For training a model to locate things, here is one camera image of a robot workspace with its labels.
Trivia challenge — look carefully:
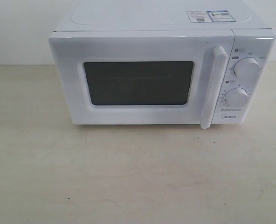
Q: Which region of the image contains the warning label sticker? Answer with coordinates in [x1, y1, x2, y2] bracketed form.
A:
[186, 10, 236, 23]

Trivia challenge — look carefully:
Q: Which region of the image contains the white Midea microwave body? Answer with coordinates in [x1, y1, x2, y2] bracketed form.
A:
[48, 0, 276, 129]

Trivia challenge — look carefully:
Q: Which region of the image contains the lower white timer knob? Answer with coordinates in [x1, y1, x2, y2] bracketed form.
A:
[225, 88, 248, 107]

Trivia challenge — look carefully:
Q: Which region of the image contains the upper white control knob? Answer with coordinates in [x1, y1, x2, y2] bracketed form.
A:
[234, 57, 260, 78]

